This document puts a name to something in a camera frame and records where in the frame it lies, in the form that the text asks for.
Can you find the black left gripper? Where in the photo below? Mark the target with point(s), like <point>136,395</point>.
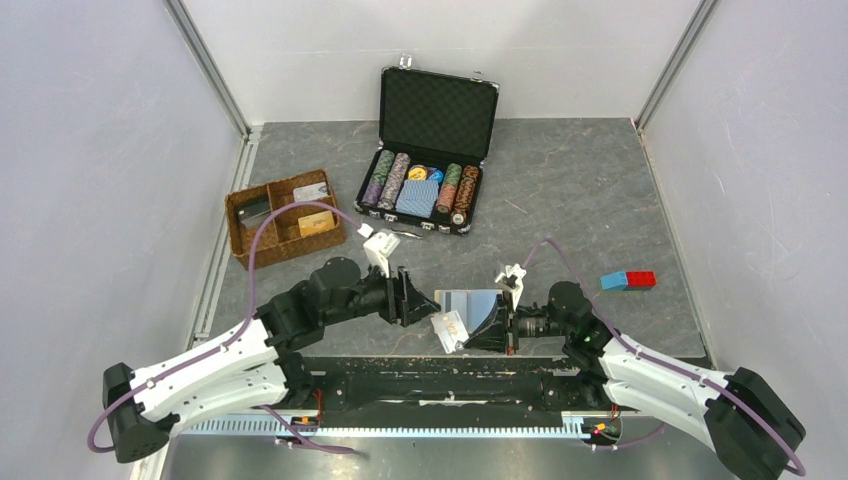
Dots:
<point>404,300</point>

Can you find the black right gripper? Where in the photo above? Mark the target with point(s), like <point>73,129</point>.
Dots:
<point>496,335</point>

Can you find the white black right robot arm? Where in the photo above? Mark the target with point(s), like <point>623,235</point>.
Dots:
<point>737,415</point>

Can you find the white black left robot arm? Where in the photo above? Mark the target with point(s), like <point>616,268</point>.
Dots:
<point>255,364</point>

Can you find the blue playing card deck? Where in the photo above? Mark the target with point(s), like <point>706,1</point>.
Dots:
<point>417,198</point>

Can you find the gold card in basket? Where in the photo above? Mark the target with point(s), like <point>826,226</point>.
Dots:
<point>316,223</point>

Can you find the grey card in basket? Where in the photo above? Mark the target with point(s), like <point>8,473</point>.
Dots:
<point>311,192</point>

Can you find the dark card in basket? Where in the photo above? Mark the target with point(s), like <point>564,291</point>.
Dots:
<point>252,213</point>

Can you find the purple green chip stack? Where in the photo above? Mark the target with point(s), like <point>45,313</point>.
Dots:
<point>378,177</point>

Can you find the blue toy brick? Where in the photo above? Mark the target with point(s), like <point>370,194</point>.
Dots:
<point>616,281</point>

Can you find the blue dealer button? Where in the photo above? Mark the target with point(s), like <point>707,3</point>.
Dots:
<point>435,175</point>

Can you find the yellow dealer button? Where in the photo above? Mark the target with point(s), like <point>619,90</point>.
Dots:
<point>417,172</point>

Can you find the red green chip stack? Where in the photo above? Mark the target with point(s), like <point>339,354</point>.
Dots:
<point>449,188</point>

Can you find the brown woven divided basket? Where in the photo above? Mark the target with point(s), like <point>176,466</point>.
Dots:
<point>281,241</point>

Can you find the brown orange chip stack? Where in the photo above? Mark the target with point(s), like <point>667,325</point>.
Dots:
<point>464,195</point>

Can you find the purple grey chip stack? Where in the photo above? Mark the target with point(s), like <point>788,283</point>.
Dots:
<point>394,181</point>

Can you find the red toy brick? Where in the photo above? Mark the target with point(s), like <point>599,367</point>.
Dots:
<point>640,280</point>

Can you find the black poker chip case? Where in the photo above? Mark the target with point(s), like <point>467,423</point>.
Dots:
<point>437,119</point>

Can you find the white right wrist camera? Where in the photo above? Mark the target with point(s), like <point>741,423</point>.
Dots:
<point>509,278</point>

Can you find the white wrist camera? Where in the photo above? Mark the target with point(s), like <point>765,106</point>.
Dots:
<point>378,247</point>
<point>509,278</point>

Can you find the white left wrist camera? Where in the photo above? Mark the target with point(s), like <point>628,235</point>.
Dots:
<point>378,247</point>

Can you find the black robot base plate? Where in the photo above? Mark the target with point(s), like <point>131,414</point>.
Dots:
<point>444,392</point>

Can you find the white slotted cable duct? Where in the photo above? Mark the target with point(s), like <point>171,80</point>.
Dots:
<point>263,424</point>

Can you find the left aluminium frame post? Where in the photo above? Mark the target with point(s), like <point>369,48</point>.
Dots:
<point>203,56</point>

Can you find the aluminium frame post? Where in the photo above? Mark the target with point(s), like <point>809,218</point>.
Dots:
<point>680,53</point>
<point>203,56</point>

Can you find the right aluminium frame post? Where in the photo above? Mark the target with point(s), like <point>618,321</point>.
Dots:
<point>680,53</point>

